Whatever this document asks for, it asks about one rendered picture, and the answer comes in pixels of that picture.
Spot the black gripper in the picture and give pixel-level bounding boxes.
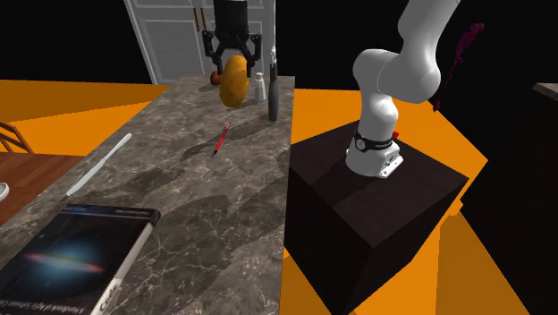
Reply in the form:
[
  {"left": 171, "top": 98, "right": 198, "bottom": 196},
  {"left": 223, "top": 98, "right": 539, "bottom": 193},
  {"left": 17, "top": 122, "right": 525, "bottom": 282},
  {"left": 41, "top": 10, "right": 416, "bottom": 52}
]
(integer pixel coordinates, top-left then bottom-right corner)
[{"left": 201, "top": 0, "right": 263, "bottom": 78}]

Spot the brown potato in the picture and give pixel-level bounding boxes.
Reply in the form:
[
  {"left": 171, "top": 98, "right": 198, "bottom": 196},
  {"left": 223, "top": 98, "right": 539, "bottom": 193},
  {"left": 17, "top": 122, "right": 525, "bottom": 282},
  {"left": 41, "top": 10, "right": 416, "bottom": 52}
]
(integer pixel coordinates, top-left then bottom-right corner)
[{"left": 218, "top": 55, "right": 250, "bottom": 109}]

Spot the white salt shaker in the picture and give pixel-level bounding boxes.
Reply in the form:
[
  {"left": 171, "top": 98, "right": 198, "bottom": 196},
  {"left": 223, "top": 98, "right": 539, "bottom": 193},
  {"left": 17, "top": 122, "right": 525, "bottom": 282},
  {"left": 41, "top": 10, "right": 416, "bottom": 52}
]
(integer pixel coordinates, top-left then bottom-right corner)
[{"left": 254, "top": 72, "right": 267, "bottom": 103}]

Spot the white panelled door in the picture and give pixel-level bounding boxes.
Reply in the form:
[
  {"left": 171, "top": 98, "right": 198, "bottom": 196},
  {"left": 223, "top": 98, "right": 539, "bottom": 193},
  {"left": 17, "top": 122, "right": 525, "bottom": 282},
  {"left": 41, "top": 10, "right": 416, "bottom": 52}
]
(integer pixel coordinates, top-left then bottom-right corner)
[{"left": 123, "top": 0, "right": 277, "bottom": 86}]

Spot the dark grey bottle white top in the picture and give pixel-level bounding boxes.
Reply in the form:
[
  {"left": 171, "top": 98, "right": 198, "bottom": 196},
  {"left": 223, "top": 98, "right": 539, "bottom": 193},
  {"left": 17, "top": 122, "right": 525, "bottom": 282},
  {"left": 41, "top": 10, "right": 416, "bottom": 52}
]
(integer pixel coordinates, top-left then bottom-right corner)
[{"left": 267, "top": 45, "right": 281, "bottom": 123}]

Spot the red pen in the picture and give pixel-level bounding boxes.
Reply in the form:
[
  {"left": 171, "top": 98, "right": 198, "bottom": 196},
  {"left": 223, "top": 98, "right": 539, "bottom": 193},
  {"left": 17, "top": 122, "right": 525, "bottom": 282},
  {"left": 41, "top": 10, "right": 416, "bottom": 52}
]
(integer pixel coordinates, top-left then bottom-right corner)
[{"left": 211, "top": 123, "right": 232, "bottom": 158}]

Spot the white knife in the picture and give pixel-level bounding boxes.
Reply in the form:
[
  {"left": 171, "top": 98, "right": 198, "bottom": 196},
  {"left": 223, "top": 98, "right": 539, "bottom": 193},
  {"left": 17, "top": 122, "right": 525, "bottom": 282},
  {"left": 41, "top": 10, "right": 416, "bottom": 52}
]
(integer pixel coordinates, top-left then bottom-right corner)
[{"left": 64, "top": 132, "right": 133, "bottom": 198}]

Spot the dark robot stand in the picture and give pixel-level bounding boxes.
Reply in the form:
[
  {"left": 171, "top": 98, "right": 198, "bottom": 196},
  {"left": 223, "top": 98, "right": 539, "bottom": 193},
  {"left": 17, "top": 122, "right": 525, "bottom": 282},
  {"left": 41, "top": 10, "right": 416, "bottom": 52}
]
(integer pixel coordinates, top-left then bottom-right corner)
[{"left": 283, "top": 119, "right": 470, "bottom": 315}]

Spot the magenta twisted ornament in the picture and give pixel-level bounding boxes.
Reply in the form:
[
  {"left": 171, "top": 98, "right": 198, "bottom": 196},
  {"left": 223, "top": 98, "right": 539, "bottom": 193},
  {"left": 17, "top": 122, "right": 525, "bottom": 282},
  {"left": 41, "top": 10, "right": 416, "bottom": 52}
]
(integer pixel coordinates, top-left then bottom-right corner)
[{"left": 433, "top": 22, "right": 486, "bottom": 113}]

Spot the wooden chair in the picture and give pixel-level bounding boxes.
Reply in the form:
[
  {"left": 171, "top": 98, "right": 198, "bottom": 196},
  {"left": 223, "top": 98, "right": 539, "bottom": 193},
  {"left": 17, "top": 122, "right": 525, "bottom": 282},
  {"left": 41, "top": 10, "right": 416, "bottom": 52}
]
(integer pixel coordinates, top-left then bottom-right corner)
[{"left": 0, "top": 120, "right": 35, "bottom": 154}]

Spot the brown wooden table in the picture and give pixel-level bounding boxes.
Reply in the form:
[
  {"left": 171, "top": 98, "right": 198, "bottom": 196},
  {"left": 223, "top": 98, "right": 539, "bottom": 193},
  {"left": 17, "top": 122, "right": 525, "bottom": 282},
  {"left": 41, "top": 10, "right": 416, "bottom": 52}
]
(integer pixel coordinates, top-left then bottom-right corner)
[{"left": 0, "top": 151, "right": 85, "bottom": 228}]

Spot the dark galaxy cover book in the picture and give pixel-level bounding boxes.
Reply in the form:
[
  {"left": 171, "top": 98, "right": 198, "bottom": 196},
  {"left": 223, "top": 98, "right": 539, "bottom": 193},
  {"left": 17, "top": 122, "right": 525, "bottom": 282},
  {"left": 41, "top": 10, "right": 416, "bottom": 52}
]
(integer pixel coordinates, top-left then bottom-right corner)
[{"left": 0, "top": 203, "right": 162, "bottom": 315}]

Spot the dark cabinet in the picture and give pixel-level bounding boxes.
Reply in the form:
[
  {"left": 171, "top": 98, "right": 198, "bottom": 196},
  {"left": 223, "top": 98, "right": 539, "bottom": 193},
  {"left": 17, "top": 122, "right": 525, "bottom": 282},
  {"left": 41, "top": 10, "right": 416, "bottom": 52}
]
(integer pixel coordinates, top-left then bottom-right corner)
[{"left": 459, "top": 81, "right": 558, "bottom": 315}]

